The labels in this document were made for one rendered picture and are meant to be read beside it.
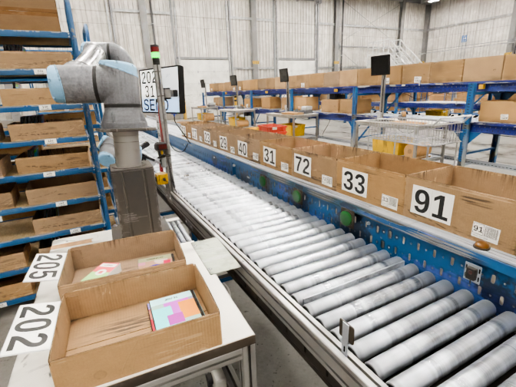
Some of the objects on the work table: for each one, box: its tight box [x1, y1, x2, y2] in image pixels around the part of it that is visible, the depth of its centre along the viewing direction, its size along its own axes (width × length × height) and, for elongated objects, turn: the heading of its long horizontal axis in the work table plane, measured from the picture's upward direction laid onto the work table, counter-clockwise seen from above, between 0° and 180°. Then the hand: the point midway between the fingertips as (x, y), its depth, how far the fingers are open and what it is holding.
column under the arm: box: [110, 160, 171, 240], centre depth 156 cm, size 26×26×33 cm
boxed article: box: [81, 263, 121, 281], centre depth 118 cm, size 7×13×4 cm, turn 178°
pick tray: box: [48, 263, 223, 387], centre depth 91 cm, size 28×38×10 cm
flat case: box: [149, 289, 206, 330], centre depth 95 cm, size 14×19×2 cm
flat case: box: [138, 253, 175, 269], centre depth 123 cm, size 14×19×2 cm
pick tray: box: [58, 230, 187, 299], centre depth 118 cm, size 28×38×10 cm
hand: (159, 161), depth 219 cm, fingers closed
